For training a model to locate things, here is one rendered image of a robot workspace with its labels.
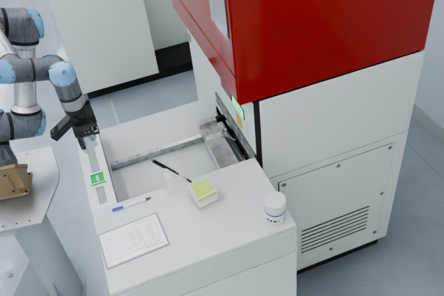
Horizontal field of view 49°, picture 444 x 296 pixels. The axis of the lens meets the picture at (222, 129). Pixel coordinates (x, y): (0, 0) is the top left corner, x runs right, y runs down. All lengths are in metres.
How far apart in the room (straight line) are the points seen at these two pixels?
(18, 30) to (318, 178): 1.32
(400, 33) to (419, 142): 1.64
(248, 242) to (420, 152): 1.95
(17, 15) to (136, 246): 0.96
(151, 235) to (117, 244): 0.11
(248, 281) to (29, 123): 1.07
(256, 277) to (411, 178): 1.64
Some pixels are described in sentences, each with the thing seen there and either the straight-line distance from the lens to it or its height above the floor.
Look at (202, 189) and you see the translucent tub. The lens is 1.65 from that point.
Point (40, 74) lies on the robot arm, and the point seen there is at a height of 1.42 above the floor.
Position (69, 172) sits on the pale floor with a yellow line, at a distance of 3.42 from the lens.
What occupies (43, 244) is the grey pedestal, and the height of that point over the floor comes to 0.51.
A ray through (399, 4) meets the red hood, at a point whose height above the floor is 1.44.
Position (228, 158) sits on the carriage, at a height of 0.88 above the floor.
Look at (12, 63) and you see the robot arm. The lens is 1.64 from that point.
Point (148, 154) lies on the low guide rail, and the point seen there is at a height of 0.85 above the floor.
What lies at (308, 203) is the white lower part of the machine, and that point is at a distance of 2.18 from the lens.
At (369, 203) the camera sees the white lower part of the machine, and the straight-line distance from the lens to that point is 2.43.
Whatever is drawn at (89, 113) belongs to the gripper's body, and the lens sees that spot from 1.67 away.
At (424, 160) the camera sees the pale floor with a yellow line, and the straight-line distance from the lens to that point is 3.29.
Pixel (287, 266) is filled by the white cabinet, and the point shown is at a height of 0.75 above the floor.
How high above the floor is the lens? 2.25
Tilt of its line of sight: 41 degrees down
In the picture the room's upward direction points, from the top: 7 degrees counter-clockwise
